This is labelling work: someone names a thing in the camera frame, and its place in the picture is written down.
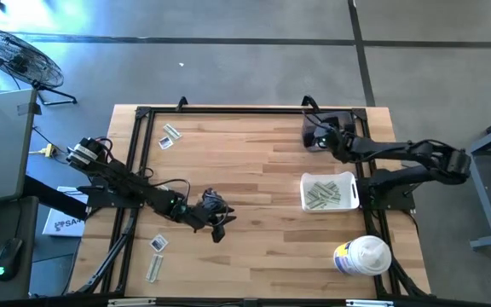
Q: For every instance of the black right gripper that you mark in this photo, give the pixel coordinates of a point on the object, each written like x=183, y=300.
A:
x=328, y=136

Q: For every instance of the yellow power plug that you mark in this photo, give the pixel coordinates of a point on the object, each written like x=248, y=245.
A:
x=48, y=150

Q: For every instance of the white cardboard box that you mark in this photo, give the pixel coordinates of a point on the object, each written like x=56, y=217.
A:
x=64, y=221

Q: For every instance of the white plastic bin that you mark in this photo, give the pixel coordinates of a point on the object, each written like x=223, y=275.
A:
x=350, y=187

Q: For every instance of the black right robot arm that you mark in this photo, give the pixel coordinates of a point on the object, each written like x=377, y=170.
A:
x=399, y=151

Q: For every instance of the black support beam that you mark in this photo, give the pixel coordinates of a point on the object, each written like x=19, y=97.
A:
x=53, y=196

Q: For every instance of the grey translucent plastic bin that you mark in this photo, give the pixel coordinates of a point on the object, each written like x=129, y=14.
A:
x=343, y=119

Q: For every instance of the black floor fan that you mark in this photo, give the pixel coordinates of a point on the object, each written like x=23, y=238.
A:
x=15, y=55

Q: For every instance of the yellow blue wipes canister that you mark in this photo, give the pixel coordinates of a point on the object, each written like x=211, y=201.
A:
x=362, y=256

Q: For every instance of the silver aluminium extrusion piece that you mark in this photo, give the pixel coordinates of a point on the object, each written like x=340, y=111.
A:
x=131, y=302
x=369, y=303

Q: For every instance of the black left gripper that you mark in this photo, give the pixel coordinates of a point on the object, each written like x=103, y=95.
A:
x=207, y=211

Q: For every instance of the black computer mouse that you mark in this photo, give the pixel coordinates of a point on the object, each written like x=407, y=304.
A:
x=8, y=260

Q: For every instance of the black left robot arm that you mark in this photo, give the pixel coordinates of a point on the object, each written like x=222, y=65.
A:
x=117, y=177

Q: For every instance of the white blue alcohol pad packet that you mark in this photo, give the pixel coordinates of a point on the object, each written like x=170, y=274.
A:
x=159, y=243
x=165, y=143

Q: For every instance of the green striped bandage packet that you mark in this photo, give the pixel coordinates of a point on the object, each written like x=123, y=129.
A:
x=172, y=131
x=154, y=268
x=315, y=189
x=315, y=203
x=330, y=187
x=333, y=198

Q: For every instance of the black table frame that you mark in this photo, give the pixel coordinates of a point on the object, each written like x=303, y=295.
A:
x=250, y=111

